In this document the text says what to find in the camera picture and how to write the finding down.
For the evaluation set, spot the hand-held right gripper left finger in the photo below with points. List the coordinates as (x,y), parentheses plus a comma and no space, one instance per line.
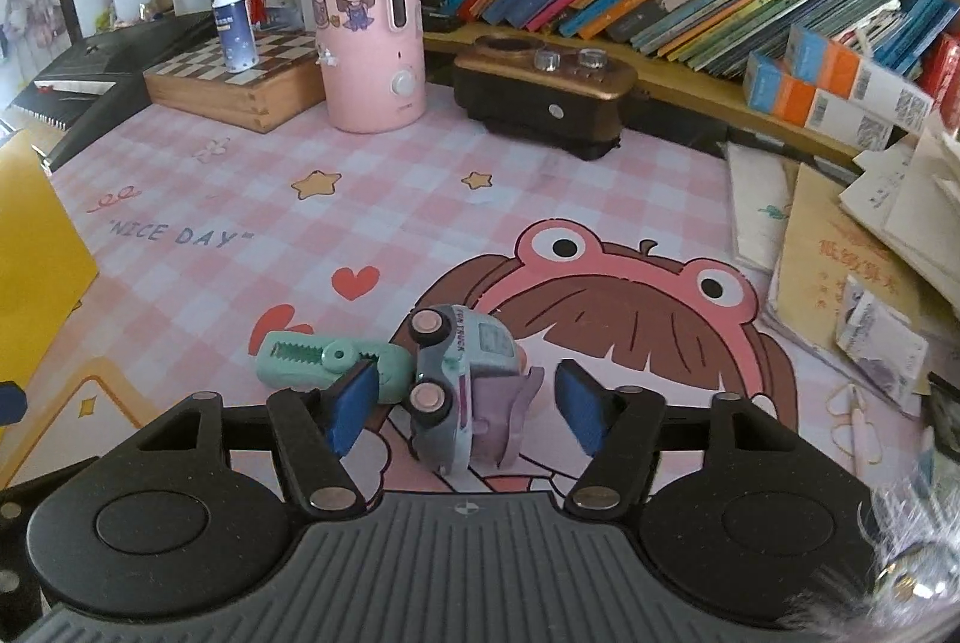
(352,406)

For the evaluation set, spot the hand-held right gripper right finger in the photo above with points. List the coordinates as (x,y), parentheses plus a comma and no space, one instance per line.
(581,406)

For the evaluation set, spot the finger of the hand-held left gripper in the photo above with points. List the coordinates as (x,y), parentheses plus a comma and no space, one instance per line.
(15,538)
(9,403)

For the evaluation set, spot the mint green crocodile clip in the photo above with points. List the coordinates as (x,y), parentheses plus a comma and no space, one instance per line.
(300,358)

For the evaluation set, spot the grey blue toy car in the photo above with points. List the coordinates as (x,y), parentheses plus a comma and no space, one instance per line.
(450,388)

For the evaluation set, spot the yellow cardboard box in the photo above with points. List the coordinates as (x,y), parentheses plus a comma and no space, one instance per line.
(37,253)

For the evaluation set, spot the pink checked desktop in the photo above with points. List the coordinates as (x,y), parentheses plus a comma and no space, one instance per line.
(525,215)

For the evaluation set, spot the white paper sheet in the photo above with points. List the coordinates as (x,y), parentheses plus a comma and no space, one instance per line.
(757,208)

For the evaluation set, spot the white pen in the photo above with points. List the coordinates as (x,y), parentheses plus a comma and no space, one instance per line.
(862,425)

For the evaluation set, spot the crumpled printed receipt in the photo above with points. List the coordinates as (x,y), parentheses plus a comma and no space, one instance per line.
(877,335)

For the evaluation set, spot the pink cartoon humidifier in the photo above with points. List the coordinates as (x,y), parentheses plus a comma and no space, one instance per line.
(360,57)

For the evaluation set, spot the black electronic keyboard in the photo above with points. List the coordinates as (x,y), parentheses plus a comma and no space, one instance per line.
(97,65)

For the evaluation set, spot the wooden chess box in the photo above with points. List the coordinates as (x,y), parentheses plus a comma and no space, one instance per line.
(225,80)

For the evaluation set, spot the orange and blue carton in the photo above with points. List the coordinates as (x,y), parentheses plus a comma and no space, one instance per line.
(847,69)
(787,95)

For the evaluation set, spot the white spray bottle blue label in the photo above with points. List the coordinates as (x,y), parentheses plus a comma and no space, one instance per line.
(236,31)

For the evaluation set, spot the pile of white papers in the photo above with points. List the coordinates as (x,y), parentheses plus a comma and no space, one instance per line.
(915,193)

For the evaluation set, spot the red boxed book set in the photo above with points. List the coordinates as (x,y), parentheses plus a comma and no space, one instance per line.
(946,65)

